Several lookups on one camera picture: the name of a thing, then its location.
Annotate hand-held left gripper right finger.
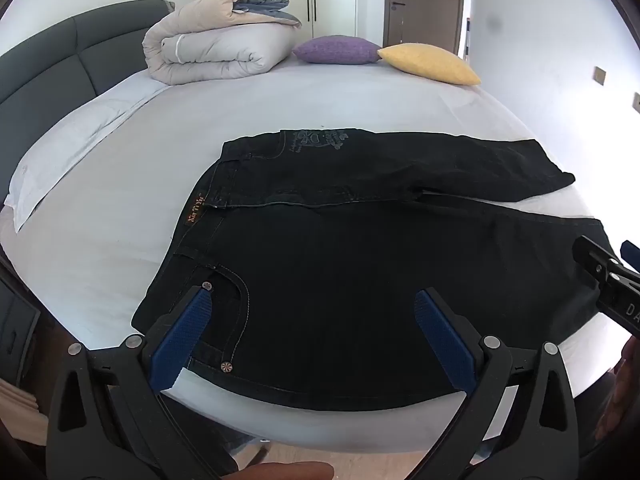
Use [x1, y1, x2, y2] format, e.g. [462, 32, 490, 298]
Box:
[400, 287, 593, 480]

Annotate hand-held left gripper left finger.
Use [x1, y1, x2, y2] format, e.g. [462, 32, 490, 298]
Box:
[46, 282, 241, 480]

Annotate black denim pants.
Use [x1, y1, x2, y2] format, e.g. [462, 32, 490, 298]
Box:
[131, 129, 623, 412]

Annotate person's right hand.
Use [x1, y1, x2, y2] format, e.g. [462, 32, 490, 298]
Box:
[595, 337, 640, 442]

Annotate dark nightstand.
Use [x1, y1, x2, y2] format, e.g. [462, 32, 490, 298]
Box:
[0, 260, 42, 387]

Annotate flat white pillow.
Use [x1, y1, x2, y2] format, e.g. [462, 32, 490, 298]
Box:
[4, 80, 171, 233]

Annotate bed with white sheet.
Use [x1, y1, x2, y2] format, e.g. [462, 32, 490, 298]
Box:
[0, 52, 608, 443]

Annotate yellow cushion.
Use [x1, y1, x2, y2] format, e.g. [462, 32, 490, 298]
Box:
[377, 43, 482, 86]

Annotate folded beige duvet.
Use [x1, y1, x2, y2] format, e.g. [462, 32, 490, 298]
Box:
[142, 0, 303, 86]

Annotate dark grey padded headboard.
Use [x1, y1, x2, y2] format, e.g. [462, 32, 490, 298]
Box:
[0, 0, 176, 206]

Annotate brown wooden door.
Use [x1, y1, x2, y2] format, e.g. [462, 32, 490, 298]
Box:
[382, 0, 466, 54]

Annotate purple cushion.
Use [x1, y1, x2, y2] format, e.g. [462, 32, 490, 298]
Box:
[292, 35, 383, 65]

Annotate folded blue-grey cloth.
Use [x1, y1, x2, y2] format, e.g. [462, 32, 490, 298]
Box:
[232, 0, 302, 28]

